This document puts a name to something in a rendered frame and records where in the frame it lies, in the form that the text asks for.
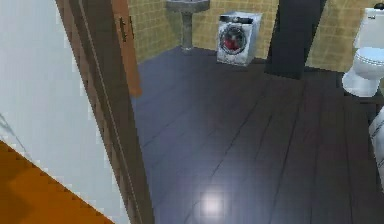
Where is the white washing machine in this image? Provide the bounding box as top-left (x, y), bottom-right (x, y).
top-left (216, 11), bottom-right (263, 67)

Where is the brown wooden room door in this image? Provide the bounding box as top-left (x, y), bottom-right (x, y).
top-left (111, 0), bottom-right (143, 98)

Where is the dark tall cabinet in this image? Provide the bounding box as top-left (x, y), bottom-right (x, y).
top-left (264, 0), bottom-right (328, 80)

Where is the white toilet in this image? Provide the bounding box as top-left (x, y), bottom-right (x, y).
top-left (341, 2), bottom-right (384, 98)

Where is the white bathtub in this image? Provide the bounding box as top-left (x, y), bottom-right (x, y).
top-left (368, 106), bottom-right (384, 193)

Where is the grey pedestal sink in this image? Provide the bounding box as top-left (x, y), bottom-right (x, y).
top-left (165, 0), bottom-right (211, 52)

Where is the black door handle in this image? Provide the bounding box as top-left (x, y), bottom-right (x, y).
top-left (119, 16), bottom-right (128, 43)

